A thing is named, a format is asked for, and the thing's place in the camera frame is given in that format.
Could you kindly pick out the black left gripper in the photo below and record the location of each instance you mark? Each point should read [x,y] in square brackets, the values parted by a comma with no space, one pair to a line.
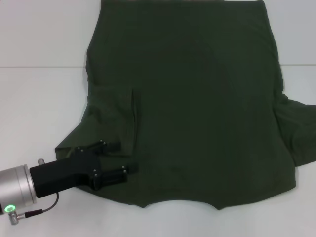
[61,172]

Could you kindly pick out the dark green shirt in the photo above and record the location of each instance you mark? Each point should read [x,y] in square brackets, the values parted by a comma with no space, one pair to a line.
[197,98]

